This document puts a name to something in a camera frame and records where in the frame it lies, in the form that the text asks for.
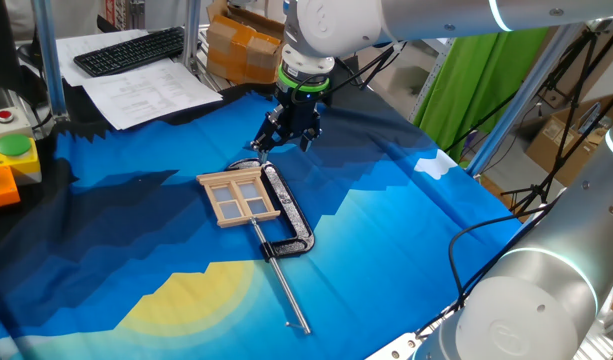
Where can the plain white paper sheet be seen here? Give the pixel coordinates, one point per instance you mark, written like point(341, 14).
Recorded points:
point(66, 65)

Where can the small wooden sliding sash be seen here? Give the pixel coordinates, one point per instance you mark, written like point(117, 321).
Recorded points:
point(231, 210)

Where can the white metal shelf rack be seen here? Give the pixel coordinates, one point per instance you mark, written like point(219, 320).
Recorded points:
point(431, 82)

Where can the blue mountain print tablecloth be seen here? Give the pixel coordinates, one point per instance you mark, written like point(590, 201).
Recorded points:
point(361, 275)

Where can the cardboard box white label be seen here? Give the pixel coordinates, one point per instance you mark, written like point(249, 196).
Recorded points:
point(551, 145)

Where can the red white printed carton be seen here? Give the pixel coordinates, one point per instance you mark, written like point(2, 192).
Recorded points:
point(117, 12)

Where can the printed white paper sheet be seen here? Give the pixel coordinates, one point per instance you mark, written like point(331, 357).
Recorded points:
point(146, 95)

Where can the white box red button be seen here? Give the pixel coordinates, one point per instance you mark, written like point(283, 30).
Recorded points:
point(16, 127)

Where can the yellow box green button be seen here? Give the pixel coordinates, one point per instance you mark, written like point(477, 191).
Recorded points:
point(16, 160)

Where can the black computer keyboard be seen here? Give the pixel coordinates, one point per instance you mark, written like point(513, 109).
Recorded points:
point(131, 50)

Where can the silver mounting plate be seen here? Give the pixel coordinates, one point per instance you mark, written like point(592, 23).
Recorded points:
point(401, 350)

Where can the person in light shirt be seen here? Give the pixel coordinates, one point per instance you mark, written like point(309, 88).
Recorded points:
point(61, 17)

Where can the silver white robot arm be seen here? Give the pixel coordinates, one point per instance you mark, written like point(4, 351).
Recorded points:
point(536, 310)

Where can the black cast C-clamp frame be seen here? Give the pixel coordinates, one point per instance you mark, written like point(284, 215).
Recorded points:
point(291, 205)

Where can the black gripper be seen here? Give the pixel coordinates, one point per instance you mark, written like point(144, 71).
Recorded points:
point(297, 112)

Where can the orange box red button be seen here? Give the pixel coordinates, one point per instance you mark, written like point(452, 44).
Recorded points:
point(3, 192)

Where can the wooden miniature window frame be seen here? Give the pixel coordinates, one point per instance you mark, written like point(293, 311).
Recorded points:
point(248, 218)

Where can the aluminium frame post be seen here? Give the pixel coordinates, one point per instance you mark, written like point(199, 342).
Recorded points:
point(516, 105)
point(48, 60)
point(192, 30)

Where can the thin black pole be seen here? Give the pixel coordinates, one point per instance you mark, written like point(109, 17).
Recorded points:
point(481, 121)

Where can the green fabric curtain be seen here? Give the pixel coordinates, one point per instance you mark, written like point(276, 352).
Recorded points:
point(476, 85)

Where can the silver clamp screw rod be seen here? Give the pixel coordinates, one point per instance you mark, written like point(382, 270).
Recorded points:
point(286, 290)

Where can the taped brown cardboard box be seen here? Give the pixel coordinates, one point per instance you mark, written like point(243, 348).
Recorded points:
point(241, 50)

